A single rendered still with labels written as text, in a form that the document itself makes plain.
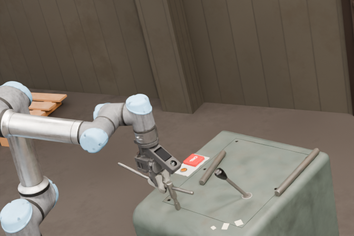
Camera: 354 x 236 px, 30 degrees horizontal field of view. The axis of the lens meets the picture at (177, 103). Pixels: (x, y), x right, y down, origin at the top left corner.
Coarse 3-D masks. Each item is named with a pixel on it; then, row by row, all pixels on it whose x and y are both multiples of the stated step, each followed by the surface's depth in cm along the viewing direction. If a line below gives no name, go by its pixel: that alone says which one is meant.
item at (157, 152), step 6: (156, 144) 217; (150, 150) 215; (156, 150) 215; (162, 150) 216; (156, 156) 214; (162, 156) 214; (168, 156) 215; (162, 162) 213; (168, 162) 213; (174, 162) 213; (168, 168) 212; (174, 168) 212
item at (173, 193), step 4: (168, 184) 220; (172, 184) 220; (168, 188) 221; (172, 192) 221; (172, 196) 222; (176, 196) 223; (176, 200) 223; (176, 204) 224; (176, 208) 225; (180, 208) 225
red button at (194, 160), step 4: (192, 156) 252; (196, 156) 251; (200, 156) 251; (184, 160) 251; (188, 160) 250; (192, 160) 250; (196, 160) 249; (200, 160) 249; (188, 164) 249; (192, 164) 247; (196, 164) 247
